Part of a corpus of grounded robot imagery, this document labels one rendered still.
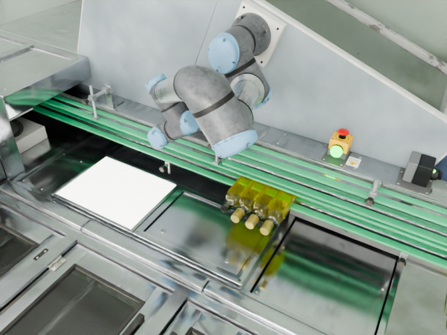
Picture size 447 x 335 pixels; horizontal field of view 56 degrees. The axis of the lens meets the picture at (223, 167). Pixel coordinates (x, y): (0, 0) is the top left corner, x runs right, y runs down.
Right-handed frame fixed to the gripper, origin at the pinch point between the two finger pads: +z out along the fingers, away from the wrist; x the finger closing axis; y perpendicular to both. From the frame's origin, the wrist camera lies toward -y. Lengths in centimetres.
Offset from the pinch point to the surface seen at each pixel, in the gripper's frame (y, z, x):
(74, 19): 3, 44, -116
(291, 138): 11.4, 4.7, 35.9
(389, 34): -16, 64, 54
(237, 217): 25, -32, 32
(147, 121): 20.2, -2.8, -29.6
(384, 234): 31, -8, 79
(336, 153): 8, -2, 55
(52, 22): 3, 34, -123
